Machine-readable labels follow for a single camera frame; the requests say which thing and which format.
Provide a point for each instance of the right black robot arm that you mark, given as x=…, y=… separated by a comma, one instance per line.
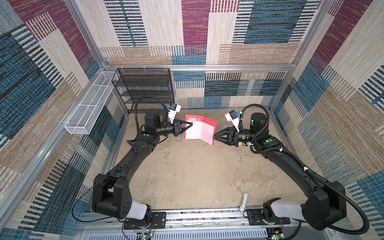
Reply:
x=325, y=204

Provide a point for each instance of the pink red letter card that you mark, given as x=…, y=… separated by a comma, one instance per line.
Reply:
x=202, y=129

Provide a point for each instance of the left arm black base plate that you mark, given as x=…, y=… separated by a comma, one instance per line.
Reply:
x=154, y=220

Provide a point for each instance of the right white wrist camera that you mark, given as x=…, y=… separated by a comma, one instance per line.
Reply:
x=235, y=118

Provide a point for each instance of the white wire mesh basket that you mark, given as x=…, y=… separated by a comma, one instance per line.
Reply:
x=87, y=112

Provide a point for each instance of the black wire mesh shelf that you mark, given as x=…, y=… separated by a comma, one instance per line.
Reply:
x=134, y=83

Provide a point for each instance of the aluminium mounting rail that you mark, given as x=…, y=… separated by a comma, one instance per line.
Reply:
x=199, y=224

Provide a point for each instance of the white glue stick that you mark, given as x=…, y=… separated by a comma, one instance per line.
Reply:
x=243, y=203

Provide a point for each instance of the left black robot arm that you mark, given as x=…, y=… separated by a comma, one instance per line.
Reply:
x=111, y=193

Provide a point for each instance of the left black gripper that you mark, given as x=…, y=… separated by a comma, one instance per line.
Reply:
x=176, y=128

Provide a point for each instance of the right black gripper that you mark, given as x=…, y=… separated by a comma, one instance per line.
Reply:
x=232, y=137

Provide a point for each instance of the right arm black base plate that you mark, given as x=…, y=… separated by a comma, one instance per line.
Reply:
x=257, y=217

